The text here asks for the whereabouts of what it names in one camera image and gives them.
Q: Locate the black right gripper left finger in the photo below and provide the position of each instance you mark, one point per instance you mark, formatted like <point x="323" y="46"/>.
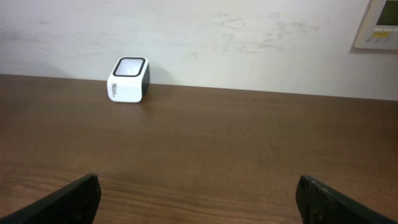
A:
<point x="76" y="202"/>

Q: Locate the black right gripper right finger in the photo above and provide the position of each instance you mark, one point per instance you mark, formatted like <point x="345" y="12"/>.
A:
<point x="318" y="203"/>

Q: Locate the white barcode scanner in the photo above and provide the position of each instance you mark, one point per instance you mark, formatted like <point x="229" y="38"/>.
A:
<point x="129" y="80"/>

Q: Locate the beige wall control panel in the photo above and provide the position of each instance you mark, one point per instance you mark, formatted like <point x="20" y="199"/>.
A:
<point x="378" y="30"/>

